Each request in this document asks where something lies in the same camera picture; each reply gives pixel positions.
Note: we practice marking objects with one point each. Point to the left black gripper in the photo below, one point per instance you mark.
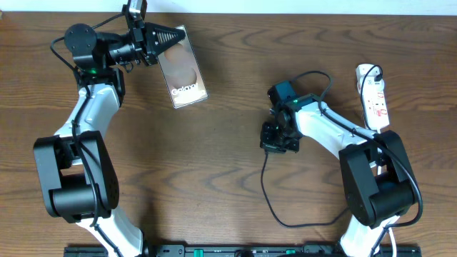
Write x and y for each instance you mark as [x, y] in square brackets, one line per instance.
[145, 40]

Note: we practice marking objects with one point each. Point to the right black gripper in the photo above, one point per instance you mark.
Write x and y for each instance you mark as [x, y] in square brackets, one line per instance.
[266, 143]

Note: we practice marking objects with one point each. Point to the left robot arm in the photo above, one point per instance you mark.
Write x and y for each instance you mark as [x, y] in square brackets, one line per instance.
[77, 178]

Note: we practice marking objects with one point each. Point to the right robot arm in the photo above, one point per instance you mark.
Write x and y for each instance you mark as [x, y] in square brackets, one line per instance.
[380, 189]

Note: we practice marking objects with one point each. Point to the white power strip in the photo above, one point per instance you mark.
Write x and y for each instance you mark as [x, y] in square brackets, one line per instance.
[370, 86]

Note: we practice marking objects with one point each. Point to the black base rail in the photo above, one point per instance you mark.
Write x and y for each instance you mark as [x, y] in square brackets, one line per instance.
[312, 249]

